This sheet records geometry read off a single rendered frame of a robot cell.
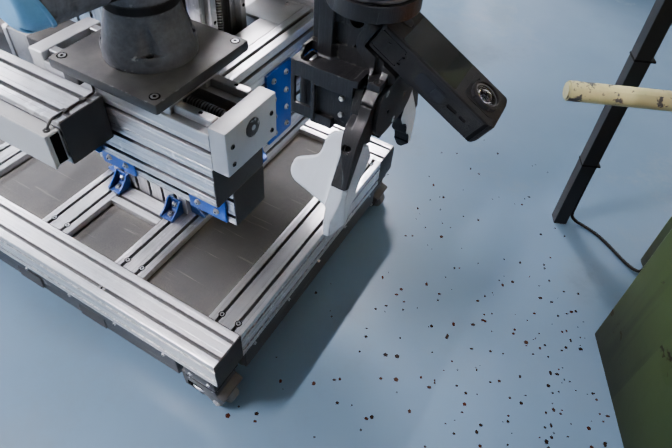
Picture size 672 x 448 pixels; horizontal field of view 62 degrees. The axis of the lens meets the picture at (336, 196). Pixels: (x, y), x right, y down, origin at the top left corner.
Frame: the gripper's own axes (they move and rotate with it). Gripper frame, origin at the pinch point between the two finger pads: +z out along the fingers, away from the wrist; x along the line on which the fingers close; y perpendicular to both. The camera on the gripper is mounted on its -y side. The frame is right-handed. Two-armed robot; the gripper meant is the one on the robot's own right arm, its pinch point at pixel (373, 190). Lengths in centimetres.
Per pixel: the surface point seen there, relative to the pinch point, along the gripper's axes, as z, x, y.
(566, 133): 93, -157, -13
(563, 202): 84, -108, -21
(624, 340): 80, -63, -45
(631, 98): 31, -85, -23
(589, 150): 63, -107, -21
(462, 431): 93, -29, -20
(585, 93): 30, -81, -14
